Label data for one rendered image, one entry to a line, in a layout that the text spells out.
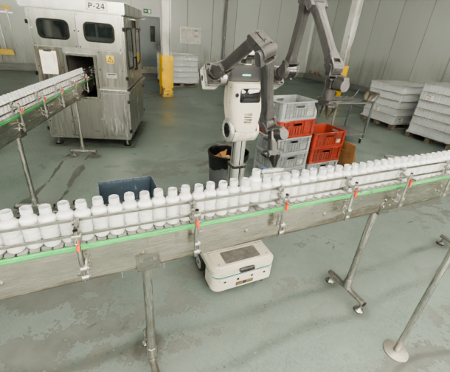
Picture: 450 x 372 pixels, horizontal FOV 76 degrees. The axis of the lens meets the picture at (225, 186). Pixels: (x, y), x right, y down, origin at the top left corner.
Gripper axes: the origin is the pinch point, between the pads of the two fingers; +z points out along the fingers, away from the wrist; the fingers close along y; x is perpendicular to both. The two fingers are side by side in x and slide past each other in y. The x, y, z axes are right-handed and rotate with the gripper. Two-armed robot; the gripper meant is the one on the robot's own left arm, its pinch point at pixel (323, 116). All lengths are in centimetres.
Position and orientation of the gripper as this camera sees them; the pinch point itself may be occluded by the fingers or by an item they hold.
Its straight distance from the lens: 170.2
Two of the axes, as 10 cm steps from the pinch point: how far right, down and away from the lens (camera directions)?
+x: -9.1, 1.3, -3.9
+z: -0.7, 8.8, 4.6
